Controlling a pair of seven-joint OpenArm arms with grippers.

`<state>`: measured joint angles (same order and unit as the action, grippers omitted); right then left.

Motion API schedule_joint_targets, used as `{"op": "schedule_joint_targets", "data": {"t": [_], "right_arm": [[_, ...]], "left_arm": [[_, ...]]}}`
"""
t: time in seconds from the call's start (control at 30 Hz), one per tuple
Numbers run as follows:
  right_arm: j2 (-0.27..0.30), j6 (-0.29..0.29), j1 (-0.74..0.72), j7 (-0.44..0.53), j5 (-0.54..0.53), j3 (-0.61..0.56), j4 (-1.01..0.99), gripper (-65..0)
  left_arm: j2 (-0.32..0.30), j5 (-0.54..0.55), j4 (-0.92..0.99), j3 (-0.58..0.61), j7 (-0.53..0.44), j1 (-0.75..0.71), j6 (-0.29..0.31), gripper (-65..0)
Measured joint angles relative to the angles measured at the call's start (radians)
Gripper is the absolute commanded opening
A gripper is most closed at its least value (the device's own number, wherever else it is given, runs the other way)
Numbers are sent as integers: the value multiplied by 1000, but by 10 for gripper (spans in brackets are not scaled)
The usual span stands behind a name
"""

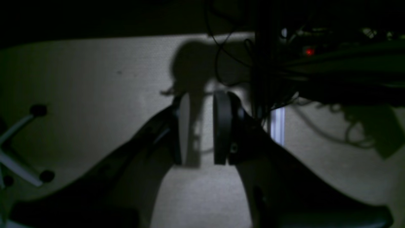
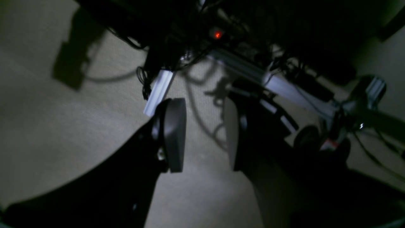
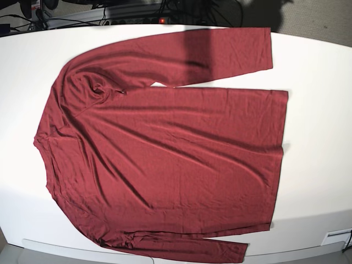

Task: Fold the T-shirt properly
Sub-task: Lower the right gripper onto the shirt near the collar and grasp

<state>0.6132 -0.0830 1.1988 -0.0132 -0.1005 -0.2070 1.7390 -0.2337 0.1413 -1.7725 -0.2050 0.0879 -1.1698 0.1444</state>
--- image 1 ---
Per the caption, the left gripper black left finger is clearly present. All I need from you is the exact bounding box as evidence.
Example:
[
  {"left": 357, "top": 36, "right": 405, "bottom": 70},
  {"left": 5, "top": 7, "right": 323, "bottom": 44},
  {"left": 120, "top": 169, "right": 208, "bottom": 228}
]
[{"left": 9, "top": 95, "right": 183, "bottom": 228}]

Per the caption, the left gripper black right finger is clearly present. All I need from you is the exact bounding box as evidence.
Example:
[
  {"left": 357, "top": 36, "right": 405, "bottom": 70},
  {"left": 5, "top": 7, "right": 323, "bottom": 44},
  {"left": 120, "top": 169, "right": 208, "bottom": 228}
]
[{"left": 213, "top": 91, "right": 394, "bottom": 228}]

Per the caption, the white office chair base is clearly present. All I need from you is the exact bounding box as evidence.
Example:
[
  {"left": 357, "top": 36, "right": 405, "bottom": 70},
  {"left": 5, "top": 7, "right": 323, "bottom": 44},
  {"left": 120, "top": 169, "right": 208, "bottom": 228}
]
[{"left": 0, "top": 104, "right": 55, "bottom": 190}]

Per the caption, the black power strip red light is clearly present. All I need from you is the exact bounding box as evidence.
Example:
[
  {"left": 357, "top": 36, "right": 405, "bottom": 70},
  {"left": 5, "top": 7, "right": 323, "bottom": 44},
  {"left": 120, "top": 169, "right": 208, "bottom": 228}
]
[{"left": 282, "top": 27, "right": 405, "bottom": 59}]

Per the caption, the silver aluminium frame post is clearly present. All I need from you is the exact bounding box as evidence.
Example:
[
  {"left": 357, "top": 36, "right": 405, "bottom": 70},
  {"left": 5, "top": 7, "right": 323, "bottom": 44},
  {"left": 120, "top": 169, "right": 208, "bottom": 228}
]
[{"left": 270, "top": 108, "right": 285, "bottom": 146}]

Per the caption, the black cable bundle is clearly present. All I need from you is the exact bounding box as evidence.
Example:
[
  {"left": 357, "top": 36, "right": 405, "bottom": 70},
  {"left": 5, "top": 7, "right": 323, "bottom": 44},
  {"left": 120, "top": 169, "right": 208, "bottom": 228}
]
[{"left": 204, "top": 0, "right": 253, "bottom": 87}]

